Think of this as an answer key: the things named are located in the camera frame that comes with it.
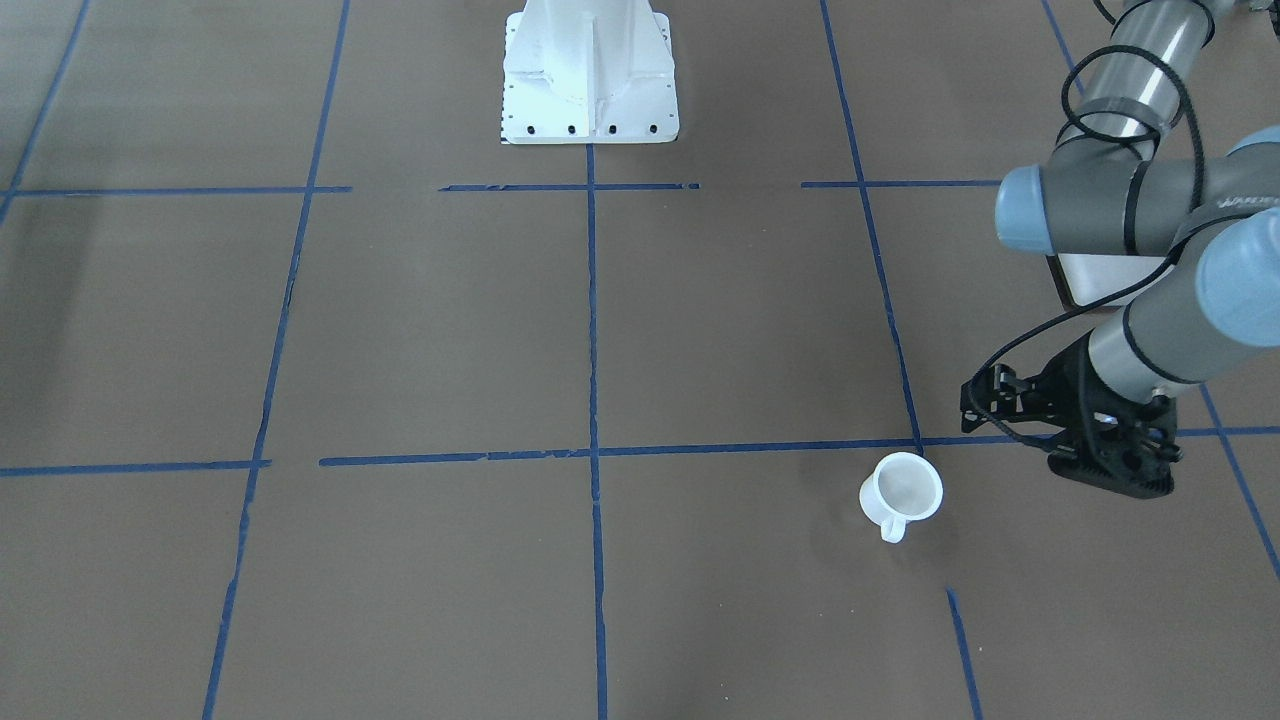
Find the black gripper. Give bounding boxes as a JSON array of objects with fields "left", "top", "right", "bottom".
[{"left": 960, "top": 345, "right": 1091, "bottom": 441}]

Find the white ceramic mug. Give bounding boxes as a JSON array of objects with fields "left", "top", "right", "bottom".
[{"left": 858, "top": 452, "right": 945, "bottom": 544}]

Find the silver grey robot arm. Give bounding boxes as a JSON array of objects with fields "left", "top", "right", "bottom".
[{"left": 961, "top": 1, "right": 1277, "bottom": 438}]

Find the silver closed laptop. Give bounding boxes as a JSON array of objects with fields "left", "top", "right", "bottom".
[{"left": 1047, "top": 254, "right": 1164, "bottom": 310}]

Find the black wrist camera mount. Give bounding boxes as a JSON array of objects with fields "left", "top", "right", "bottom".
[{"left": 1047, "top": 396, "right": 1183, "bottom": 500}]

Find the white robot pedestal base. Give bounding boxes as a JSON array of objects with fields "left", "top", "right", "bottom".
[{"left": 499, "top": 1, "right": 681, "bottom": 145}]

